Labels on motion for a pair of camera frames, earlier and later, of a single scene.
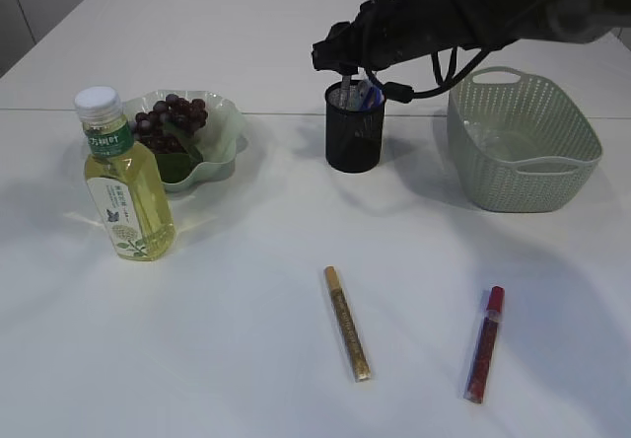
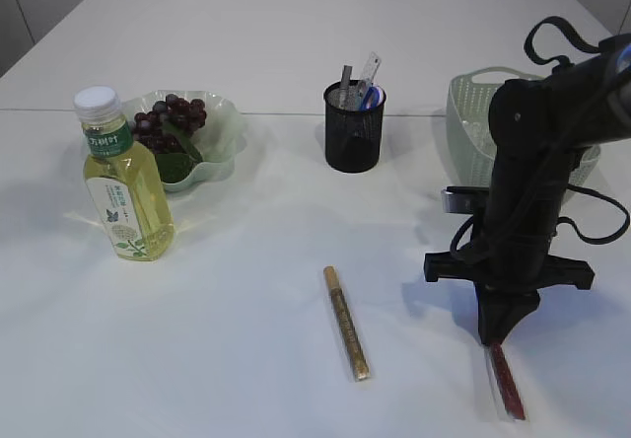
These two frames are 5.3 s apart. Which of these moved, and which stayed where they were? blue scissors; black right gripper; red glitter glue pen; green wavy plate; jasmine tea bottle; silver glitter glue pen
Moved: red glitter glue pen; black right gripper
Stayed: jasmine tea bottle; silver glitter glue pen; green wavy plate; blue scissors
